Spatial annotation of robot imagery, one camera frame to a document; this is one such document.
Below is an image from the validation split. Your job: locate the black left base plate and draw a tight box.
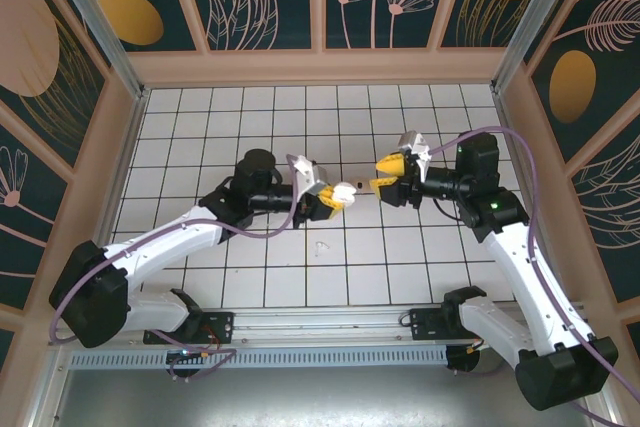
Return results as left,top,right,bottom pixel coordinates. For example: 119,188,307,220
143,311,236,345

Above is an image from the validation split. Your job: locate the aluminium corner post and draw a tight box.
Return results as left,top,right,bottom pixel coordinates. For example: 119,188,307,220
42,0,151,101
489,0,587,93

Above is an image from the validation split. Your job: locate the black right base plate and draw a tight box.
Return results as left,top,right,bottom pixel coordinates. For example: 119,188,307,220
398,307,471,342

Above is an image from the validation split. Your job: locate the grey metal sheet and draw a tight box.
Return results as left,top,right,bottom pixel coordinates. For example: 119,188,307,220
49,366,609,427

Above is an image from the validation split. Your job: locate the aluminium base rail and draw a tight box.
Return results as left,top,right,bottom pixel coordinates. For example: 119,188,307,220
47,302,586,348

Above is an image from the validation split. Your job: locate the cream earbud charging case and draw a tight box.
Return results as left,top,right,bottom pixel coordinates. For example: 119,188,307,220
331,177,374,210

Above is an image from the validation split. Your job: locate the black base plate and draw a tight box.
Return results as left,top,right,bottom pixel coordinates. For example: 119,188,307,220
398,307,471,342
143,311,236,345

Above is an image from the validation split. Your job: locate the grey slotted cable duct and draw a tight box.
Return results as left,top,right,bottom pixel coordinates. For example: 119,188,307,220
66,345,450,369

